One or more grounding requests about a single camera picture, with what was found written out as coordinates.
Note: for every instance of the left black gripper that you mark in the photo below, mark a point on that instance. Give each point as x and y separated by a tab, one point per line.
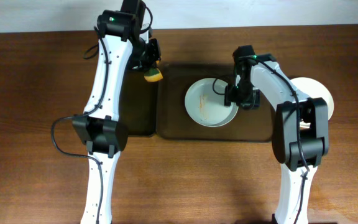
151	58

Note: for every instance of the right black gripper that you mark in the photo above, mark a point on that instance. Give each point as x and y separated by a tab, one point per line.
243	101

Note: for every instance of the green yellow sponge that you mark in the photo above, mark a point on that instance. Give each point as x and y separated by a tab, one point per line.
153	74

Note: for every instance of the white plate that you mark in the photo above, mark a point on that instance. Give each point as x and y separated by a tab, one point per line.
205	106
315	89

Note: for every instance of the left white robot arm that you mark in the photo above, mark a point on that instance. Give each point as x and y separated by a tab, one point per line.
124	43

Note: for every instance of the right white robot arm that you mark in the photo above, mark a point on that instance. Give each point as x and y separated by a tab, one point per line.
300	136

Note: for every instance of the right dark tray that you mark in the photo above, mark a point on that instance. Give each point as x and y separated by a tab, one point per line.
173	122

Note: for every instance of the dark tray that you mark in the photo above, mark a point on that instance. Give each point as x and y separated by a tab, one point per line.
137	104
173	122

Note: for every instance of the left dark tray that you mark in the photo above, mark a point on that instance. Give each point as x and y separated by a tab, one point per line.
137	104

